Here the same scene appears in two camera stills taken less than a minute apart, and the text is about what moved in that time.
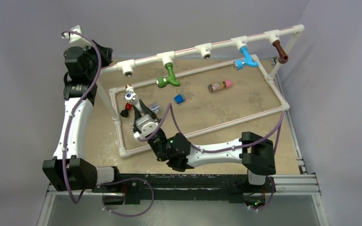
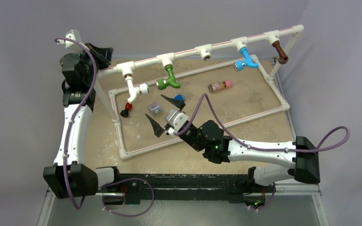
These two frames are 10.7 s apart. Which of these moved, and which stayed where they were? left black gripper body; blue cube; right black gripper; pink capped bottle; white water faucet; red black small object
Moved: right black gripper; white water faucet
Stayed: red black small object; left black gripper body; blue cube; pink capped bottle
